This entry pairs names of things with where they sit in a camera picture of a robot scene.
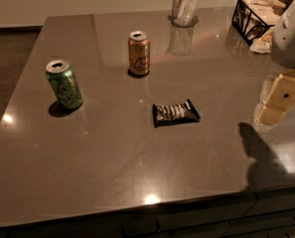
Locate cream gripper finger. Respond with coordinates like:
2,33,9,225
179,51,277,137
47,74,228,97
254,103,285,126
265,69,295,112

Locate black RXBAR chocolate wrapper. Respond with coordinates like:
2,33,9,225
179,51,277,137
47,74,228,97
152,99,201,128

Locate white napkins in basket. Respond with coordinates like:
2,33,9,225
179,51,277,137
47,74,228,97
244,0,286,54

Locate dark drawer cabinet front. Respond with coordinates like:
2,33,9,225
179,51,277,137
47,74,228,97
0,186,295,238

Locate clear glass straw holder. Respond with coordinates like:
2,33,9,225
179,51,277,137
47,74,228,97
171,0,199,28

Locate orange LaCroix soda can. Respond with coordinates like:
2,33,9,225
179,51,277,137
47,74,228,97
128,31,150,76

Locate green LaCroix soda can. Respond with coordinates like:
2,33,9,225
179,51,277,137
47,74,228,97
46,59,82,110

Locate black wire napkin basket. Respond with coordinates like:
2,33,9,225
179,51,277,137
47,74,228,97
232,0,269,46

